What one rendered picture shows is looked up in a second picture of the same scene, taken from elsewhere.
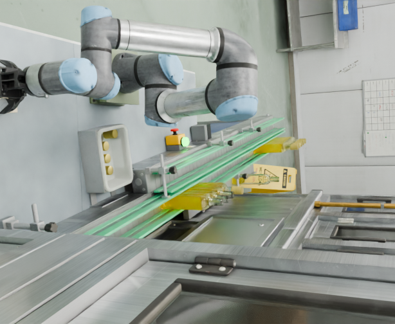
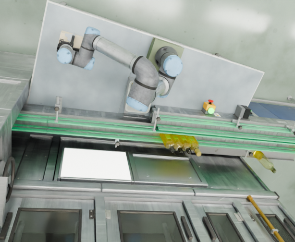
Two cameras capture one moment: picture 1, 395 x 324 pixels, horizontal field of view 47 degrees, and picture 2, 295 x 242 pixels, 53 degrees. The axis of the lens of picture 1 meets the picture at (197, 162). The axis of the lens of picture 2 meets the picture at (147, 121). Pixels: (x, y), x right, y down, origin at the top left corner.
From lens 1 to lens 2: 1.35 m
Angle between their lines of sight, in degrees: 48
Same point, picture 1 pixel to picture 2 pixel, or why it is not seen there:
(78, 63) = (59, 52)
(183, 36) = (117, 55)
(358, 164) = not seen: outside the picture
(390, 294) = not seen: outside the picture
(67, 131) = (121, 74)
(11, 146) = (85, 71)
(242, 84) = (133, 92)
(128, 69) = (159, 57)
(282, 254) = not seen: outside the picture
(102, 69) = (81, 56)
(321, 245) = (186, 209)
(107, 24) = (89, 37)
